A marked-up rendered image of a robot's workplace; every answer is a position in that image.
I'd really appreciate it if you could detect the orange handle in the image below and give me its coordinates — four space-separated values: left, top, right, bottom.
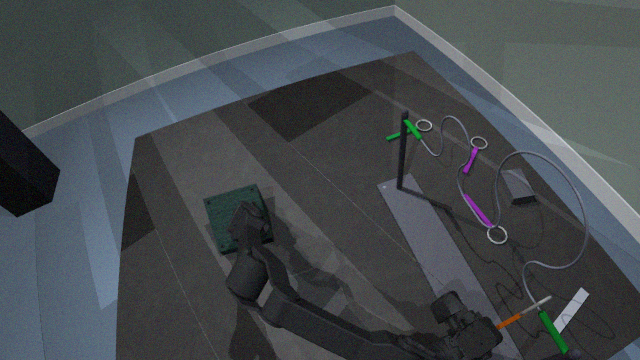
495 295 553 330

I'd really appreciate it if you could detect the purple handle with white loop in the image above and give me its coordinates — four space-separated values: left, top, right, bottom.
464 193 508 244
463 136 488 174

